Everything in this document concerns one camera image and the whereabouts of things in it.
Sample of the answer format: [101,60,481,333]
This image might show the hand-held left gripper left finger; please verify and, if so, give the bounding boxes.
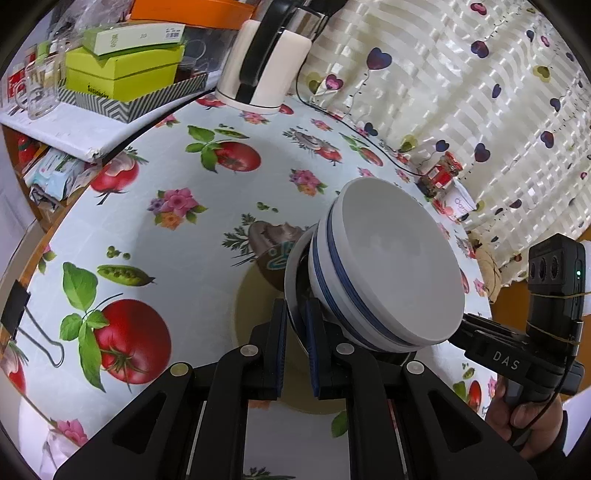
[54,298,289,480]

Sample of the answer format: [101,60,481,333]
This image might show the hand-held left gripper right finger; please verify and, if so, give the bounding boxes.
[302,296,539,480]

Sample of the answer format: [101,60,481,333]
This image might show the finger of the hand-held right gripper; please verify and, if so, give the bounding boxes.
[449,313,495,354]

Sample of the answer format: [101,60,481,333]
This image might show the tan plate with blue print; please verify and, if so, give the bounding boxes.
[233,241,352,416]

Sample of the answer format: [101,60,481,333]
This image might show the stainless steel bowl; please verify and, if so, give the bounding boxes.
[284,224,416,365]

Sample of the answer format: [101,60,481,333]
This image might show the person's right hand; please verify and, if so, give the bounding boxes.
[485,376,566,457]

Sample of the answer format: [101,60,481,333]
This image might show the tan knit garment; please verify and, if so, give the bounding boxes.
[475,247,504,301]

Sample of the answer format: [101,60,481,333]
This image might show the white pink yogurt cup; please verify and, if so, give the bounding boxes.
[431,180,478,224]

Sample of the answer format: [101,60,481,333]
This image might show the glass jar with red lid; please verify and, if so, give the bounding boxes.
[416,152,462,199]

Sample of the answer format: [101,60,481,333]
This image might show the cream heart print curtain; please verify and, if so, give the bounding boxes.
[286,0,591,287]

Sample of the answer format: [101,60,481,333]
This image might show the black binder clip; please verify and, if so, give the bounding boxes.
[0,279,65,367]

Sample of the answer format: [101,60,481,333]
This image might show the blue white packets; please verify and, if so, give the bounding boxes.
[23,148,100,204]

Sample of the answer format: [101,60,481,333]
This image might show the cream electric kettle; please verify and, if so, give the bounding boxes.
[216,0,331,116]

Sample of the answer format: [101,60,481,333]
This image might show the zigzag patterned box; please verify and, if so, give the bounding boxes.
[58,71,208,123]

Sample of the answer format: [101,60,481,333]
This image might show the white shelf board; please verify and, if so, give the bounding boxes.
[0,102,153,162]

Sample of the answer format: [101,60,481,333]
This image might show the lime green box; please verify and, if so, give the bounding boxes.
[65,44,185,100]

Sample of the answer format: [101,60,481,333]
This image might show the pale green flat box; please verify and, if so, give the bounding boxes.
[83,25,185,56]

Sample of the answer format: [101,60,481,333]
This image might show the clear glass mug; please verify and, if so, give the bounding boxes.
[14,60,63,121]

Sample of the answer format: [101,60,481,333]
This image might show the orange lidded storage box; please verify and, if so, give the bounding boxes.
[129,0,257,77]

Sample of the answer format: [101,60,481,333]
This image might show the small red label box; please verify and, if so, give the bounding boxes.
[7,65,28,112]

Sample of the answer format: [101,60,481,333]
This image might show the clear plastic bag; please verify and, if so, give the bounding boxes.
[46,0,134,42]

